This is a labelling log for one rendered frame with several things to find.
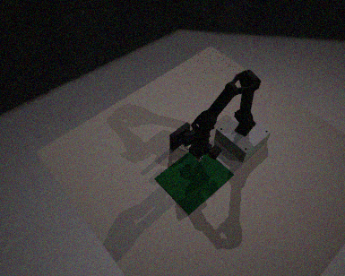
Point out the green circuit board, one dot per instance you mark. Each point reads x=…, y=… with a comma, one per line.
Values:
x=191, y=181

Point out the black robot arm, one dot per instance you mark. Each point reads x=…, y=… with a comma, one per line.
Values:
x=207, y=119

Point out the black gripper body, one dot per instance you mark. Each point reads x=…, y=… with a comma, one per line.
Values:
x=213, y=151

